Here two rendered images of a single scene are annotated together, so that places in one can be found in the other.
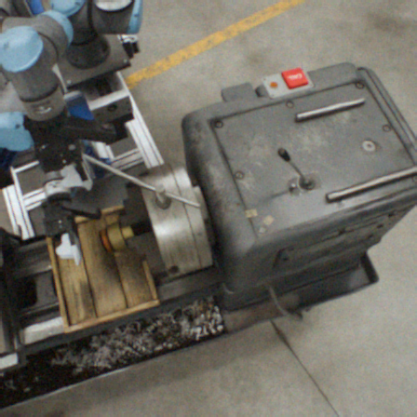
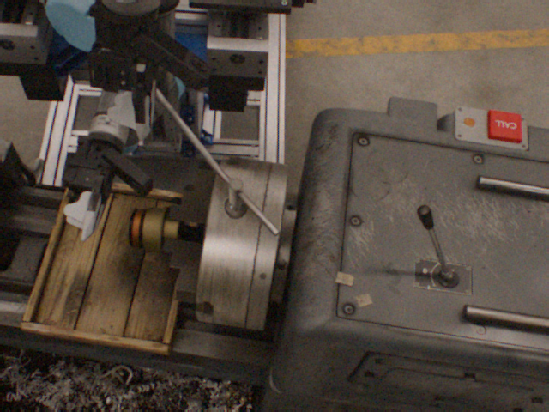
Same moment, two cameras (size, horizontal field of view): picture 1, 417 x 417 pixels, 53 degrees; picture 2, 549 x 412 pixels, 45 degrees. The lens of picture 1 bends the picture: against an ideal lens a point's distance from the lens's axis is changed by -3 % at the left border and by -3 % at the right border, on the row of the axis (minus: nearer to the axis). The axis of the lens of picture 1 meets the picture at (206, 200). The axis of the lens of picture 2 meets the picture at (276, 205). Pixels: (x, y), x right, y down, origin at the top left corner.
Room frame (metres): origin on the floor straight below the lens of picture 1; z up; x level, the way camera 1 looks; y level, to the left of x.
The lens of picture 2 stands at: (-0.05, -0.10, 2.22)
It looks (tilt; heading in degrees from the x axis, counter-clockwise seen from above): 61 degrees down; 16
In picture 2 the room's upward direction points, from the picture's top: 9 degrees clockwise
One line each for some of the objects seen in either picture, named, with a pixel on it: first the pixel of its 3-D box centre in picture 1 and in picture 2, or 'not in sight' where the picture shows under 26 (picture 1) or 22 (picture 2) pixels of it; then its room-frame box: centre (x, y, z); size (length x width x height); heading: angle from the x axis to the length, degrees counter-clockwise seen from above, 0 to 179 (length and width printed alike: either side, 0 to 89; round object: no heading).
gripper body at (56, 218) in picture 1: (60, 218); (93, 168); (0.47, 0.43, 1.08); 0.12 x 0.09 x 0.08; 16
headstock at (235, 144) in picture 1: (297, 177); (444, 269); (0.58, -0.28, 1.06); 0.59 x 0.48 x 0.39; 106
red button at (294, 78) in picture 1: (294, 79); (503, 127); (0.80, -0.26, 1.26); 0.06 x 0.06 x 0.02; 16
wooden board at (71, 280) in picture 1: (100, 265); (117, 261); (0.38, 0.35, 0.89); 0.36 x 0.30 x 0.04; 16
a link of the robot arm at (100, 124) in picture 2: (57, 193); (107, 134); (0.55, 0.44, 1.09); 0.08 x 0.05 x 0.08; 106
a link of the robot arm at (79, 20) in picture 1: (75, 11); not in sight; (1.03, 0.36, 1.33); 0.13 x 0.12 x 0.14; 82
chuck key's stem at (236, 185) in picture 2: (162, 196); (236, 199); (0.44, 0.11, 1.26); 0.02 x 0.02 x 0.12; 66
